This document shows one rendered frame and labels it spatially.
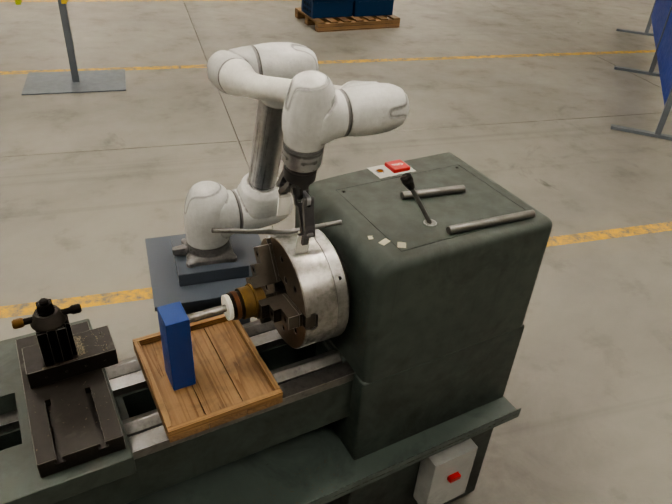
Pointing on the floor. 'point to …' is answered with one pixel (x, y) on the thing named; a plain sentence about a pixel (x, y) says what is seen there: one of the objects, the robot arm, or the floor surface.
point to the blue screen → (661, 18)
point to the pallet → (347, 14)
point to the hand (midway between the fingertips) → (291, 230)
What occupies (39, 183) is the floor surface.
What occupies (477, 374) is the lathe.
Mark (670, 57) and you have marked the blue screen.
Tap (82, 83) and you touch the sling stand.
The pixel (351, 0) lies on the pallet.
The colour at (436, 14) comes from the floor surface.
